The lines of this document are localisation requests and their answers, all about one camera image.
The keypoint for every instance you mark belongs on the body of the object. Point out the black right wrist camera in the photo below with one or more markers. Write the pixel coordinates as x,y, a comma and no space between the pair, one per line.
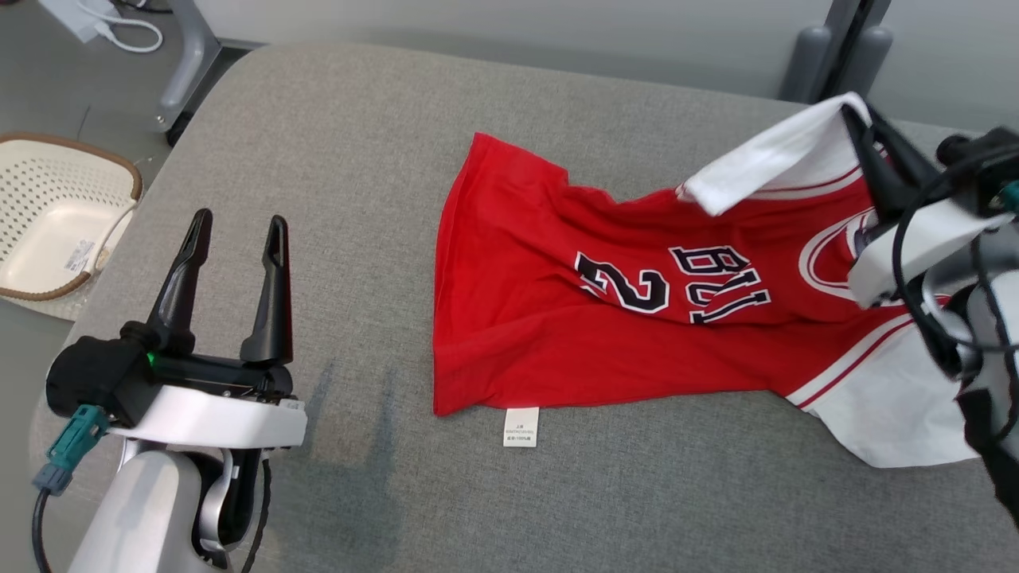
983,163

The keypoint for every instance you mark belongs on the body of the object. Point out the grey metal table leg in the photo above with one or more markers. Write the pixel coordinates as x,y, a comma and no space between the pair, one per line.
187,72

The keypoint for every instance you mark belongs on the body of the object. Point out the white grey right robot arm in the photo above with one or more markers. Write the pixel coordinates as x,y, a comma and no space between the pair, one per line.
995,334

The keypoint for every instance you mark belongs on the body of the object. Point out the white plastic laundry basket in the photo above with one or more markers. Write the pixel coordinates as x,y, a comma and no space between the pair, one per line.
48,231

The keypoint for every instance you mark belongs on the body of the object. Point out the red white basketball jersey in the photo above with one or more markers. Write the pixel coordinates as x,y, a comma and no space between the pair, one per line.
541,334

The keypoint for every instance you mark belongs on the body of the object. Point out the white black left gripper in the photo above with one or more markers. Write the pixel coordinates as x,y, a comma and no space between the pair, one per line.
215,414

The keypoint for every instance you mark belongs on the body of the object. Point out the grey partition post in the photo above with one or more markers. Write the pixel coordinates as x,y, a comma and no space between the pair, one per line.
808,64

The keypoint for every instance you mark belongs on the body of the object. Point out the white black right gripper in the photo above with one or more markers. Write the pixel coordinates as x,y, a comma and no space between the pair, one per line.
915,247

